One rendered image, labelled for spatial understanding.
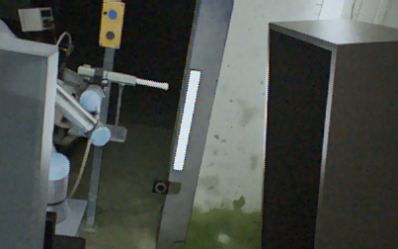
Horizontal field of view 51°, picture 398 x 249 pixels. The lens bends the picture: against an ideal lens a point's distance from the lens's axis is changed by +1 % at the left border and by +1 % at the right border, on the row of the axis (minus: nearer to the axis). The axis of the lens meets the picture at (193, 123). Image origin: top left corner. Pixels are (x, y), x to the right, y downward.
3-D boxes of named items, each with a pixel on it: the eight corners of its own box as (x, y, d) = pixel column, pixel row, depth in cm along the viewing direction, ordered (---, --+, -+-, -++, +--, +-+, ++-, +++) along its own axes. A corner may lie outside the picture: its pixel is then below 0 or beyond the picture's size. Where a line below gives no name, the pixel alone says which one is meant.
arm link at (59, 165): (34, 206, 173) (36, 167, 167) (26, 186, 186) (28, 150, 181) (70, 201, 181) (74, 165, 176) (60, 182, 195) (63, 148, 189)
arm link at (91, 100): (77, 112, 191) (79, 91, 188) (82, 104, 203) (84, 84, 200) (98, 115, 192) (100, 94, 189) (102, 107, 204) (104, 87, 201)
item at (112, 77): (73, 105, 224) (78, 63, 218) (75, 103, 229) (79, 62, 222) (161, 121, 230) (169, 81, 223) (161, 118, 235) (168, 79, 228)
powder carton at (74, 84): (46, 92, 418) (61, 58, 405) (85, 113, 420) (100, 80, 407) (19, 106, 367) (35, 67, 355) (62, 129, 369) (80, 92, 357)
